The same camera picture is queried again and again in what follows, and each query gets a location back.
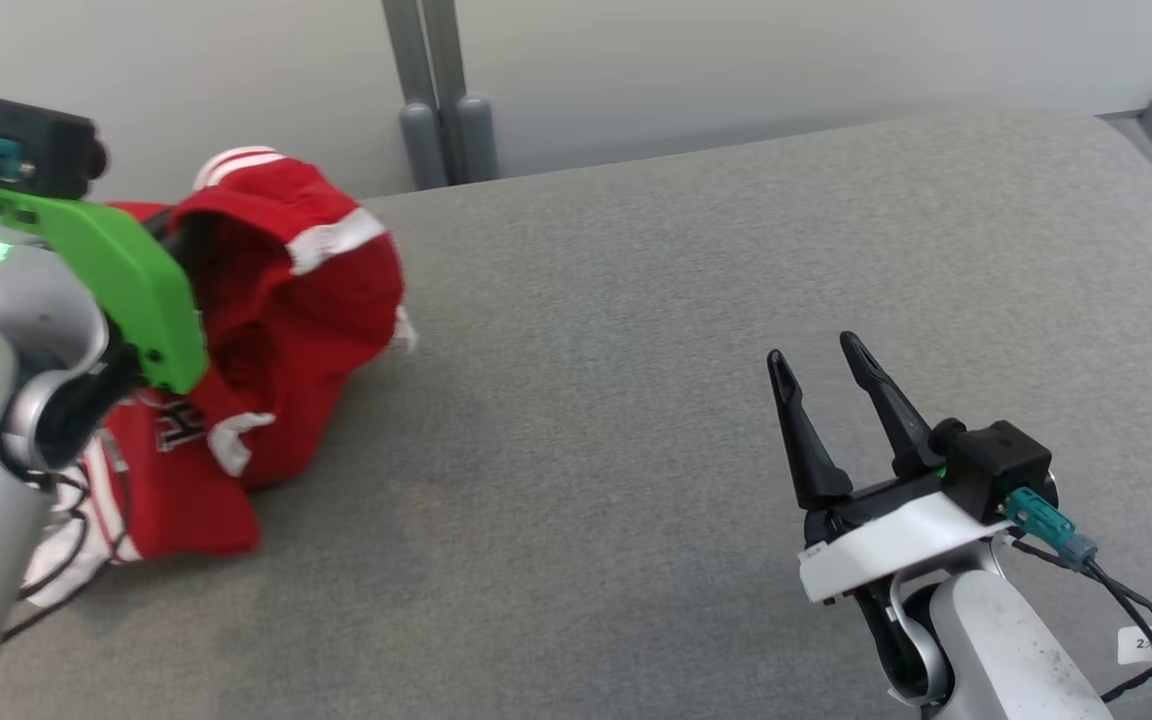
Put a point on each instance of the grey metal post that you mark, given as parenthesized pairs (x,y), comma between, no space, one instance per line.
(414,100)
(466,110)

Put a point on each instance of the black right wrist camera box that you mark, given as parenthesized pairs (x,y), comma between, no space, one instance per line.
(1001,465)

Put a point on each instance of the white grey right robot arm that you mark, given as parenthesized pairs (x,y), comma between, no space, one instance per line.
(996,640)

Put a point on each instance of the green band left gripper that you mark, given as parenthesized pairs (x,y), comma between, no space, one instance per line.
(136,290)

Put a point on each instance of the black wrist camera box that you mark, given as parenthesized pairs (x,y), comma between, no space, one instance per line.
(1001,465)
(36,145)

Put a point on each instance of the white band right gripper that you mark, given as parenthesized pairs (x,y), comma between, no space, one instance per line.
(886,540)

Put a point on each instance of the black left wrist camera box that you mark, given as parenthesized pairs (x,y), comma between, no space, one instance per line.
(36,145)

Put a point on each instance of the red shorts with white stripe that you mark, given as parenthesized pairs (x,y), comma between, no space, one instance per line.
(326,320)

